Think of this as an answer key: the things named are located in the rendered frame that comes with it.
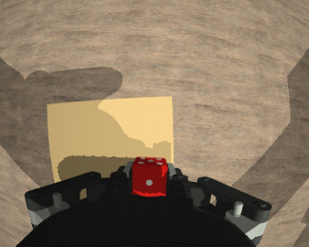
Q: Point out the red die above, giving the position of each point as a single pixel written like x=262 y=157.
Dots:
x=149 y=176

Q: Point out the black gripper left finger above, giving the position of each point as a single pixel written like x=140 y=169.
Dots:
x=48 y=200

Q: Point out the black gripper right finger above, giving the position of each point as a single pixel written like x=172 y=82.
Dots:
x=250 y=214

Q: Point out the pale yellow flat mat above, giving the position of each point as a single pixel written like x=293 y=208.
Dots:
x=103 y=135

